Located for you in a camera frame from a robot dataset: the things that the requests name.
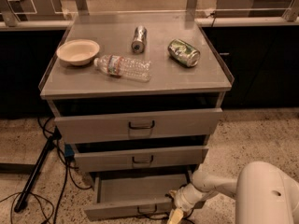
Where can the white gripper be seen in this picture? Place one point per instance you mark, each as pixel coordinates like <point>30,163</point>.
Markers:
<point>183,199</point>

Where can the grey bottom drawer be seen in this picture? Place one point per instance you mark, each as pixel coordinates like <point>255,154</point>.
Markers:
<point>133,193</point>

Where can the grey drawer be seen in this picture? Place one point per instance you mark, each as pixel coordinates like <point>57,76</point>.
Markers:
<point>142,125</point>
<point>133,193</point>
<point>140,158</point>

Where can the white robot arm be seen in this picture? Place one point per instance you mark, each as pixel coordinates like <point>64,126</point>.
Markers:
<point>263,194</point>

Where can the grey middle drawer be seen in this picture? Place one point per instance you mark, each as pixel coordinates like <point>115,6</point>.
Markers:
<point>140,158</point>

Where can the grey top drawer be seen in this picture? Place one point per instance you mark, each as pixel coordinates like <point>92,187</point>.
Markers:
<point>142,125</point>

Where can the grey drawer cabinet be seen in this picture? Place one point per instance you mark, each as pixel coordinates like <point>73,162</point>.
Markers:
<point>84,91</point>

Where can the clear plastic water bottle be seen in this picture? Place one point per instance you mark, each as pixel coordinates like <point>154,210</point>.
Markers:
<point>123,67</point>

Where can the green soda can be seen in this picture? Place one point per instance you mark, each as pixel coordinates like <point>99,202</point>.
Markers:
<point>184,53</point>

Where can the silver slim can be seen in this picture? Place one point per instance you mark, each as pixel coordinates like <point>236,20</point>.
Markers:
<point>139,41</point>

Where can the white bowl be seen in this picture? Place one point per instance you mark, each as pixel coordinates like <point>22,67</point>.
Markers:
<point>78,52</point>

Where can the background grey cabinet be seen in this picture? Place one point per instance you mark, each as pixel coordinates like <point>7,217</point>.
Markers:
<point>252,0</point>

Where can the clear acrylic barrier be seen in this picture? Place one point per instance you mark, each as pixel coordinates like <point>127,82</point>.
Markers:
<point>204,12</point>

